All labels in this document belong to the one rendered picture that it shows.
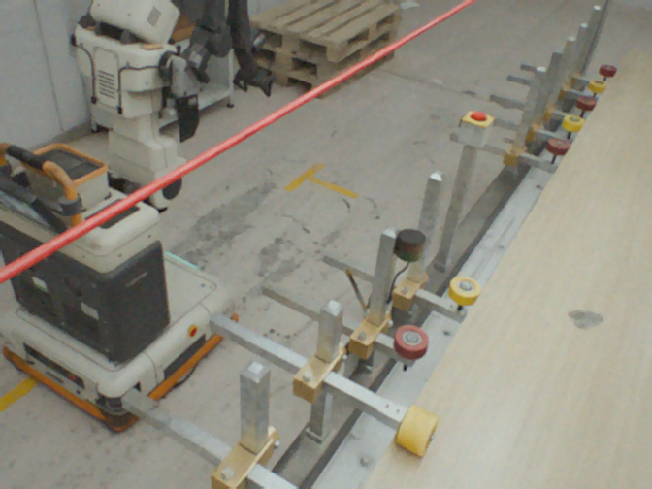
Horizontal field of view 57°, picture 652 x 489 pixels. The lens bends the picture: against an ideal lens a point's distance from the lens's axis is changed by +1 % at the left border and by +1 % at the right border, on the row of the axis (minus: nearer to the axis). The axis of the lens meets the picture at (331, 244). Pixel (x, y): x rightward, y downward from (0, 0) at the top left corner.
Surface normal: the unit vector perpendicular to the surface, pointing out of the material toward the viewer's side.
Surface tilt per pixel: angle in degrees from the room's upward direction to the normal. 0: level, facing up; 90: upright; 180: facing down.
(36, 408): 0
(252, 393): 90
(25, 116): 90
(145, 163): 82
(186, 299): 0
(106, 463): 0
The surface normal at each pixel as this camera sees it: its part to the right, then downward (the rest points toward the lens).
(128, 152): -0.49, 0.37
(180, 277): 0.08, -0.79
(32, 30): 0.86, 0.36
